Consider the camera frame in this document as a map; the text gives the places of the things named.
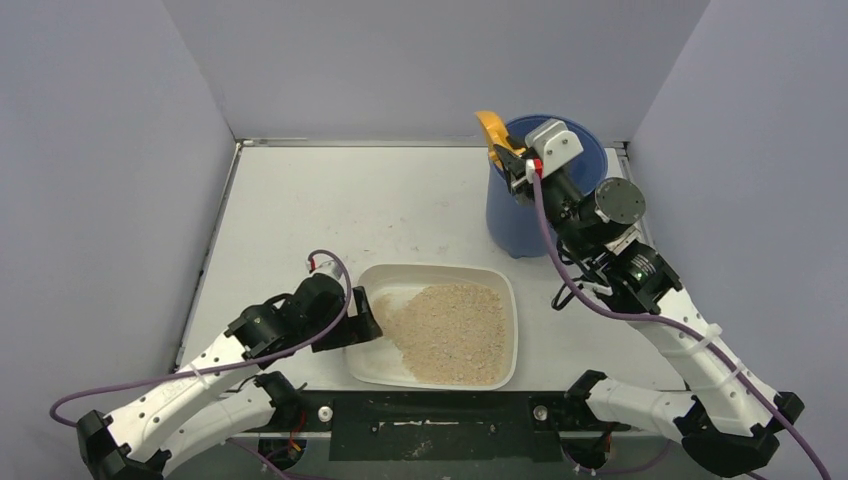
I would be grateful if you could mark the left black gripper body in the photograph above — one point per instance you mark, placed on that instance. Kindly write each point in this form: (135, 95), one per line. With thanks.
(361, 316)

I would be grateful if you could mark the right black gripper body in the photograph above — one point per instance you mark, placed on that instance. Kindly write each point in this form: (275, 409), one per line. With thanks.
(519, 170)

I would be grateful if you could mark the blue plastic bucket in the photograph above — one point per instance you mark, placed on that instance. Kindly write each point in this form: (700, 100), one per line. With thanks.
(513, 227)

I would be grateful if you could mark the orange plastic litter scoop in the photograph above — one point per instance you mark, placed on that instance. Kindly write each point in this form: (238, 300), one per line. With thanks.
(495, 133)

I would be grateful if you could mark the white plastic litter tray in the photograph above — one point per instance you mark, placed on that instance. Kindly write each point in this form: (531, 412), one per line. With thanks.
(379, 362)

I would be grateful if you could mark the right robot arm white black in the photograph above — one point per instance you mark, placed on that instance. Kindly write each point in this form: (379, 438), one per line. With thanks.
(726, 419)

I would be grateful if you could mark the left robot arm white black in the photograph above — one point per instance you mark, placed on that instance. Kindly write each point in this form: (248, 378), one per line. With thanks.
(229, 388)

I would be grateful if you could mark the beige cat litter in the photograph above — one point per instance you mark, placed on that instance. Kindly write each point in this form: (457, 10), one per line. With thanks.
(449, 334)

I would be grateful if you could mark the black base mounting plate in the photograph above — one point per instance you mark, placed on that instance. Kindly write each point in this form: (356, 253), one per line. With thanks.
(541, 426)

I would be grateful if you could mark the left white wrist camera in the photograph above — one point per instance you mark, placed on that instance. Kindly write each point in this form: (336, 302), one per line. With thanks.
(330, 268)

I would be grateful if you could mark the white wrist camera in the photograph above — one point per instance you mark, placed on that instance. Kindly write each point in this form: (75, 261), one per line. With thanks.
(330, 268)
(555, 146)

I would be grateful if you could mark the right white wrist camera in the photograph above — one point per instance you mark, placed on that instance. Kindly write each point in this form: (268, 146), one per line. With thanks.
(555, 146)

